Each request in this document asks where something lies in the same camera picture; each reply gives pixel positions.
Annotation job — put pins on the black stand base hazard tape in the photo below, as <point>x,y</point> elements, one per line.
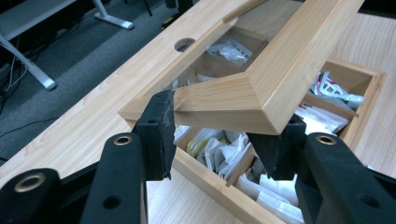
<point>172,21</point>

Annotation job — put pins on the white metal desk frame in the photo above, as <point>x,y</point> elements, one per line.
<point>46,83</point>

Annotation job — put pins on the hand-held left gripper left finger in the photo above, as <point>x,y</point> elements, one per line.
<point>157,140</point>

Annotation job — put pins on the black tripod leg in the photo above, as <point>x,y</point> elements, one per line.
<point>148,7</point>

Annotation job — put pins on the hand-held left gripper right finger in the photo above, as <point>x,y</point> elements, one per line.
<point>277,155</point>

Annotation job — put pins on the group of white tea bags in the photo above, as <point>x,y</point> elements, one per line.
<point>224,152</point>

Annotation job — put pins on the wooden tea box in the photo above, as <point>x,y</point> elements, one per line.
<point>280,77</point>

